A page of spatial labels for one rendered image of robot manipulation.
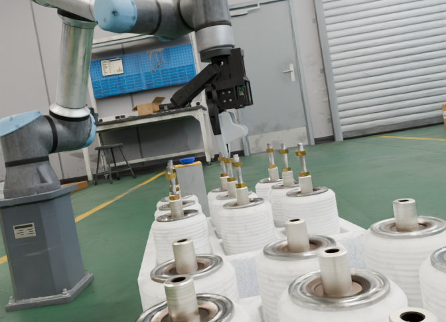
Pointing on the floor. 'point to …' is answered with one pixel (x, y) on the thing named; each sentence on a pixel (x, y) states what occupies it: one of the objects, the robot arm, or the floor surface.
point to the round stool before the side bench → (109, 162)
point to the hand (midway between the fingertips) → (223, 151)
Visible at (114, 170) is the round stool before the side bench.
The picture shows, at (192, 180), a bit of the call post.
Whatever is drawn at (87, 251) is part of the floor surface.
